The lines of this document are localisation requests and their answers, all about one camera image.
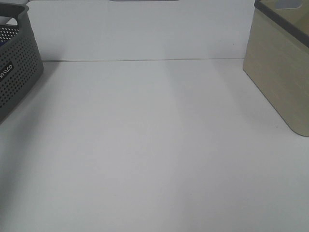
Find beige bin with grey rim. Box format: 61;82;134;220
243;0;309;137

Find grey perforated plastic basket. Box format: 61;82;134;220
0;2;44;121

